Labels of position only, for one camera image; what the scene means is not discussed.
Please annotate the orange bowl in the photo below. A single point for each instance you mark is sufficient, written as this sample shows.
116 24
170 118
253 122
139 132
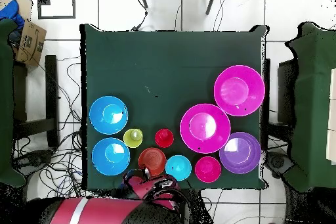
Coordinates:
152 159

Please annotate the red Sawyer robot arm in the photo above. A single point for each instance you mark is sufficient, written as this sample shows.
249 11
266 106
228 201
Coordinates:
105 210

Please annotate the stack of small blue bowls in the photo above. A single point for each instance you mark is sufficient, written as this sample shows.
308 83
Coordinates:
178 167

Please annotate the red cup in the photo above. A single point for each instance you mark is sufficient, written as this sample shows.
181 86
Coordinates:
164 138

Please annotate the large pink bowl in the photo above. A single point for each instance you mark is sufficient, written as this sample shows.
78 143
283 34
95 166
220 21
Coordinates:
205 128
239 90

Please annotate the yellow cup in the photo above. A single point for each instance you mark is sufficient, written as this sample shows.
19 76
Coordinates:
133 138

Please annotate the dark green table cloth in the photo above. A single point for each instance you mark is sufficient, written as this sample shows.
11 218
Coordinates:
157 63

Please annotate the large blue bowl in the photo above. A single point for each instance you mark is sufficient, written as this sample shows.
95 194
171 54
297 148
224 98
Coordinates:
110 156
108 115

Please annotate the small crimson bowl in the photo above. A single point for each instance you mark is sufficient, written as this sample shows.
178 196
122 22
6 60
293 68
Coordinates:
208 169

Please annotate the purple bowl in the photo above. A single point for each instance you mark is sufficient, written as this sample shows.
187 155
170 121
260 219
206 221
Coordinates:
240 153

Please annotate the green covered side table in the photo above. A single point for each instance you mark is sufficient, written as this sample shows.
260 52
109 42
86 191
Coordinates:
312 103
6 103

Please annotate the printed cardboard box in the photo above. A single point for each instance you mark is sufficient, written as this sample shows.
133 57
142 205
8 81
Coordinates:
30 48

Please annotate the plain cardboard box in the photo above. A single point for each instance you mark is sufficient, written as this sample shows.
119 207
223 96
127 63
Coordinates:
26 6

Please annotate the blue cloth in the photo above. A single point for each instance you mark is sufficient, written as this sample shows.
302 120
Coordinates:
11 11

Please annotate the black bench frame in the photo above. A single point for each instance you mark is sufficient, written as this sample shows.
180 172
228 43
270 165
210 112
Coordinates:
51 90
287 90

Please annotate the black pedestal foot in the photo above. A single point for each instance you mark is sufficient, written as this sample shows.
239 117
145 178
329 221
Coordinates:
34 159
278 162

